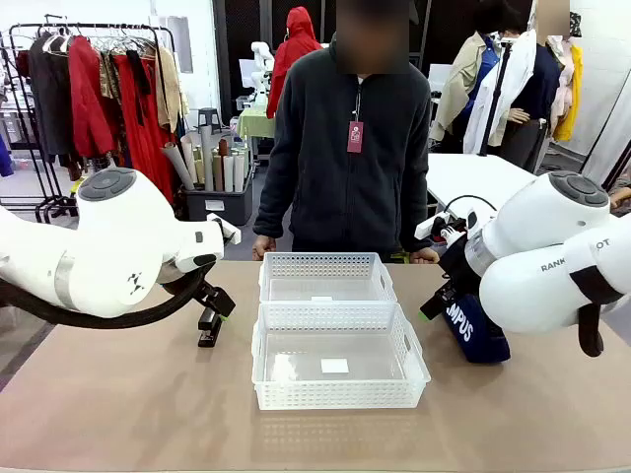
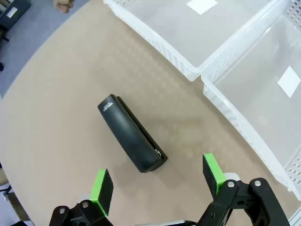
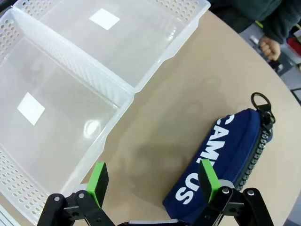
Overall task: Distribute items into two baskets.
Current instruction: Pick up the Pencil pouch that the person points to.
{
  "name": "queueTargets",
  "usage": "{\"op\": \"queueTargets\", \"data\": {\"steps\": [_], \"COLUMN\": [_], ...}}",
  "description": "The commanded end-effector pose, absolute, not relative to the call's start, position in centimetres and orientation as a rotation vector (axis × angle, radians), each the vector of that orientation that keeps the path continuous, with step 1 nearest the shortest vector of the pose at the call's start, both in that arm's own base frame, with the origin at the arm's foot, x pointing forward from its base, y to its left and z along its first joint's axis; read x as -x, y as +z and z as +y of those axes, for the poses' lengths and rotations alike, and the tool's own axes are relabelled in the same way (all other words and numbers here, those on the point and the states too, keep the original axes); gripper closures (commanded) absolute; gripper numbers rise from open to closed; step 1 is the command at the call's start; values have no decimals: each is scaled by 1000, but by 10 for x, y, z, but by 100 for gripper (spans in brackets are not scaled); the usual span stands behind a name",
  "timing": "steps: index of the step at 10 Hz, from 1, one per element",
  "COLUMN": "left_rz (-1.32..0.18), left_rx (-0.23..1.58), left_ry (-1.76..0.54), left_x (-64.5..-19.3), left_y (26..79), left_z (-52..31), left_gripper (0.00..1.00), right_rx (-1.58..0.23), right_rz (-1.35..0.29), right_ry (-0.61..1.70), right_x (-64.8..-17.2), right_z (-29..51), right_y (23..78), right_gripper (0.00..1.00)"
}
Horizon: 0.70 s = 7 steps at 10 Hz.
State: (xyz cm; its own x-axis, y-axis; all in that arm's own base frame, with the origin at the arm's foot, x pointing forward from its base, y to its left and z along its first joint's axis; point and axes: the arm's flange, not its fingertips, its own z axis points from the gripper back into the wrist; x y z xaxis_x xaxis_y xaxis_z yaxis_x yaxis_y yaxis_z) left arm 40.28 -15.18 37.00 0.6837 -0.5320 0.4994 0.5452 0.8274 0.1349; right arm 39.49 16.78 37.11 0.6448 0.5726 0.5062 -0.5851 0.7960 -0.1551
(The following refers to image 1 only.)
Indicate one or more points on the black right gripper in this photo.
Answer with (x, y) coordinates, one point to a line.
(458, 263)

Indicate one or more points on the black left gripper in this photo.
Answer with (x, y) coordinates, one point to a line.
(206, 290)

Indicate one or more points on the black stapler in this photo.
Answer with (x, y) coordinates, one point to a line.
(209, 332)

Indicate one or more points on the navy CAMPUS pouch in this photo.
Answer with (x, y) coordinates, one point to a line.
(480, 340)

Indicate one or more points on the person's left forearm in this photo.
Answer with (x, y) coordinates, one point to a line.
(416, 212)

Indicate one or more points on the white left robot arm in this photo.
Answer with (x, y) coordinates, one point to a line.
(98, 246)

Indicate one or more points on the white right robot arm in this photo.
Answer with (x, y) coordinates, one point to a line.
(542, 236)

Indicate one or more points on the person's right forearm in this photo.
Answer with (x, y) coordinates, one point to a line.
(268, 207)

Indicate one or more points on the person's left hand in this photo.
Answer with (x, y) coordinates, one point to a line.
(424, 256)

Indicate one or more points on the person's right hand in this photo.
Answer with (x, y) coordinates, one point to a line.
(263, 246)

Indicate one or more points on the grey storage bin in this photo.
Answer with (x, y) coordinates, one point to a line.
(217, 204)

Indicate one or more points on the white perforated plastic basket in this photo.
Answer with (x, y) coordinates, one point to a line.
(325, 266)
(340, 394)

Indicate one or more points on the white sticker in basket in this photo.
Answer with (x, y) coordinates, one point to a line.
(335, 366)

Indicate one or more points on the white table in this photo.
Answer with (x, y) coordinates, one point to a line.
(473, 177)

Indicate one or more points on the white paper roll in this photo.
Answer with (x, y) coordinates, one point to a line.
(228, 172)
(239, 172)

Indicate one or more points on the grey paper roll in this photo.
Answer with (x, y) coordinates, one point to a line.
(177, 165)

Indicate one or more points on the tall grey cardboard tube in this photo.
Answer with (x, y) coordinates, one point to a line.
(205, 157)

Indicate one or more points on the person in grey fleece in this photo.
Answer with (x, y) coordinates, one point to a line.
(345, 187)

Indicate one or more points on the long red dress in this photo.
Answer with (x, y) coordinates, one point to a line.
(143, 148)

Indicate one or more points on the yellow cloth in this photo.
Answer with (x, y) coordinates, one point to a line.
(78, 186)

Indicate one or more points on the pink hang tag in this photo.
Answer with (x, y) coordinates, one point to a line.
(355, 137)

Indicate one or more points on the green cloth table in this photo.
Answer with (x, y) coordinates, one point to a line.
(256, 123)

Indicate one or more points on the grey stool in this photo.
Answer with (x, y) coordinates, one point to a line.
(208, 118)

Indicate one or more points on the white coat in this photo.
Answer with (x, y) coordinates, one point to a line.
(493, 98)

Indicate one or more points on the beige hanging garment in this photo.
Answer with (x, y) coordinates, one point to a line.
(170, 88)

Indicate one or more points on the beige trench coat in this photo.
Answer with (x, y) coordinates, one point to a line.
(463, 84)

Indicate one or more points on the black tripod pole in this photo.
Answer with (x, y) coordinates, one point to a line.
(498, 88)

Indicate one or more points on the white monitor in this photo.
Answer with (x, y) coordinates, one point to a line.
(439, 76)

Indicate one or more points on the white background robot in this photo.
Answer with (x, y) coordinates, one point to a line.
(261, 69)

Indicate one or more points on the red jacket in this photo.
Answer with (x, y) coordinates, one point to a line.
(91, 98)

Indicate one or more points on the navy mannequin garment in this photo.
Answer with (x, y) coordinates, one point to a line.
(542, 84)

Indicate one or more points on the yellow garment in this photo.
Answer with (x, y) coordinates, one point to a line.
(572, 98)

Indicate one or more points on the blue garment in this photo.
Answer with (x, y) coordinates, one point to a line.
(4, 157)

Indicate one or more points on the dark grey coat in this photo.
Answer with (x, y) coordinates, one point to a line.
(49, 98)

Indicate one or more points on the red hooded coat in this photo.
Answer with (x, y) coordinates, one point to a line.
(296, 49)

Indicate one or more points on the black clothes rack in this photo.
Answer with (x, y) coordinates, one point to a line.
(98, 25)

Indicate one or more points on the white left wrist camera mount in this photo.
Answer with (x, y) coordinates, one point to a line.
(229, 231)

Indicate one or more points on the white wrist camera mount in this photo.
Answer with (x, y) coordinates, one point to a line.
(429, 227)
(229, 231)

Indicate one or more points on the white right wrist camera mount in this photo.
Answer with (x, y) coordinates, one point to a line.
(429, 227)

